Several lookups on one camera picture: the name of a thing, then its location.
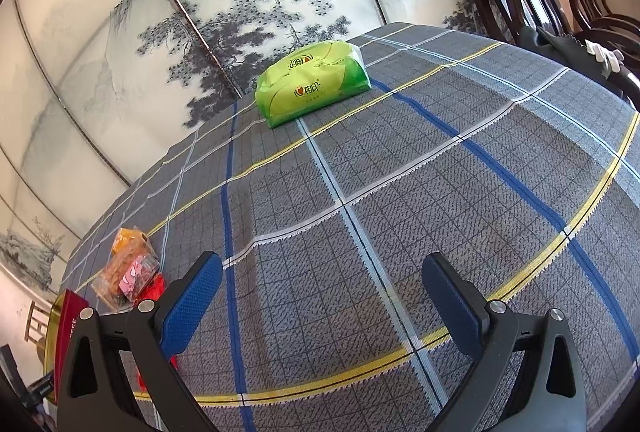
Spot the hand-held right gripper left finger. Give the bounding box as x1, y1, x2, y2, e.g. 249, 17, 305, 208
56, 251, 223, 432

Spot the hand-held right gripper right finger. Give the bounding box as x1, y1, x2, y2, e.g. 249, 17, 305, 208
421, 253, 587, 432

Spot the red snack packet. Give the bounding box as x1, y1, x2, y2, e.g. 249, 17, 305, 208
132, 274, 166, 307

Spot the pink patterned snack packet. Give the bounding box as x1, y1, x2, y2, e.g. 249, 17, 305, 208
122, 257, 161, 303

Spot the clear packet of fried snacks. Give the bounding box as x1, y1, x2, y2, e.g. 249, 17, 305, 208
92, 249, 156, 307

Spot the orange snack packet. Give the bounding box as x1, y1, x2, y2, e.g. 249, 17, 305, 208
111, 227, 148, 255

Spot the red tin box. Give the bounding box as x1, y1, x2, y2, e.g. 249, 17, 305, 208
42, 289, 91, 393

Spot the plaid tablecloth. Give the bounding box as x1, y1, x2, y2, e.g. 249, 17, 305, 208
42, 22, 640, 432

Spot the light wooden chair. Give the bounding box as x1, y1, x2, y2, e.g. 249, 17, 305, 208
22, 299, 51, 345

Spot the green tissue pack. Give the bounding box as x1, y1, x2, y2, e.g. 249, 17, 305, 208
255, 40, 373, 129

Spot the painted folding screen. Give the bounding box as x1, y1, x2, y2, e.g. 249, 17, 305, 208
0, 0, 506, 293

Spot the white glove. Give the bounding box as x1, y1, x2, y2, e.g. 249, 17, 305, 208
585, 39, 626, 75

